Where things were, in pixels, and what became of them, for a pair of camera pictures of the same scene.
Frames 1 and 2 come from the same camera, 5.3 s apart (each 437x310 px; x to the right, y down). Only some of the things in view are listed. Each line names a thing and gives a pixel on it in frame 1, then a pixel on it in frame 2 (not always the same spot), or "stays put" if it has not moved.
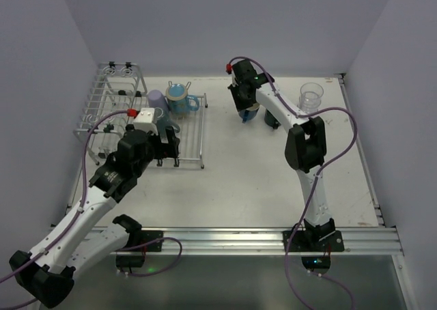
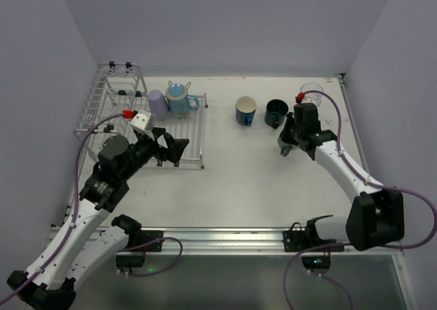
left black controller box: (130, 261) stays put
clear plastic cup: (310, 97) stays put
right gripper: (244, 102) -> (290, 134)
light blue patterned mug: (180, 103) stays put
